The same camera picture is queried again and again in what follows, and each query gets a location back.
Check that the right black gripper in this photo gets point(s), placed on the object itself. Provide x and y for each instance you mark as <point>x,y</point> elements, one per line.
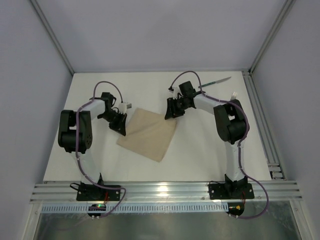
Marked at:
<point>173,106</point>

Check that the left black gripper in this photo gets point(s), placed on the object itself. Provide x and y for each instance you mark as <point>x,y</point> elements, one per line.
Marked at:
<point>116,121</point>

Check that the beige cloth napkin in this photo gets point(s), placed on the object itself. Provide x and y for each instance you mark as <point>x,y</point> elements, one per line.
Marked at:
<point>148,134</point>

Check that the green handled knife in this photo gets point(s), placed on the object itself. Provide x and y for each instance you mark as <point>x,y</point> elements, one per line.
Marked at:
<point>215,82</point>

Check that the green handled fork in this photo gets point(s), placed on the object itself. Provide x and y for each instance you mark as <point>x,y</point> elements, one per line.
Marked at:
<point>233,96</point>

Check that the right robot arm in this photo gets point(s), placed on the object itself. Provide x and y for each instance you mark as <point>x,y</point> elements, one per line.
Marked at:
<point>231,127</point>

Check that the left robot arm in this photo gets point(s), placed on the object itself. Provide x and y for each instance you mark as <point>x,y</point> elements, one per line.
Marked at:
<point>75,134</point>

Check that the left black controller board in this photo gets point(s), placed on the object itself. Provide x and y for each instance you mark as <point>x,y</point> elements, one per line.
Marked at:
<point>95,211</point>

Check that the black controller board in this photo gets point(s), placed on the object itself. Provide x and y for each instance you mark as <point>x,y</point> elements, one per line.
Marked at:
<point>235,209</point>
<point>95,211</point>

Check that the right black controller board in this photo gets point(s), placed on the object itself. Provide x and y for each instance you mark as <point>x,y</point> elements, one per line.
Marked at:
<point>235,209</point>

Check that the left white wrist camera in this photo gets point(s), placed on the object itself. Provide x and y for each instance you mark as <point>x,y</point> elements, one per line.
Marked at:
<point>123,107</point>

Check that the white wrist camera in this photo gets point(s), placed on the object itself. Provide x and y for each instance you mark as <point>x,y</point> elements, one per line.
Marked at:
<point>175,92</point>
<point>123,107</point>

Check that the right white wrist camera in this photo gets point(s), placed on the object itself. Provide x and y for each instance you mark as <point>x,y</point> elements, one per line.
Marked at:
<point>175,92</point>

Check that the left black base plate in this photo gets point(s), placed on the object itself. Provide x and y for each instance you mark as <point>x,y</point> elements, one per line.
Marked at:
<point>88,192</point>

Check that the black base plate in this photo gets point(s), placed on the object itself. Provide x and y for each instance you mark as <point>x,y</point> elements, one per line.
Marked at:
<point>224,191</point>
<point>88,192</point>

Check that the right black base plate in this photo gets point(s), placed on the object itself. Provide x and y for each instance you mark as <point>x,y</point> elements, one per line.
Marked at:
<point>224,191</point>

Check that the slotted grey cable duct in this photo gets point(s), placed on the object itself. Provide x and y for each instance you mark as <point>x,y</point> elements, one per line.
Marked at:
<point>138,208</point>

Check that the right side aluminium rail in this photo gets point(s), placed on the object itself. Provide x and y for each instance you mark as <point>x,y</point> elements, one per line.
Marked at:
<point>269,146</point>

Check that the left aluminium frame post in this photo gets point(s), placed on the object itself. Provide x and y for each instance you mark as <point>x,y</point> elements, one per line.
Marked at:
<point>51,34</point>

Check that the aluminium frame post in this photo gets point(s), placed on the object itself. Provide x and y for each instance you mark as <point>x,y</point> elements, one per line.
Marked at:
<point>51,34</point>
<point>275,27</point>

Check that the aluminium mounting rail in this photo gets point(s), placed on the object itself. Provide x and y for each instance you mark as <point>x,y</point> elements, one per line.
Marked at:
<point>192,191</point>

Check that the right aluminium frame post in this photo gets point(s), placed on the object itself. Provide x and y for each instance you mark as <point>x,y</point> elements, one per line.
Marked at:
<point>275,27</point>

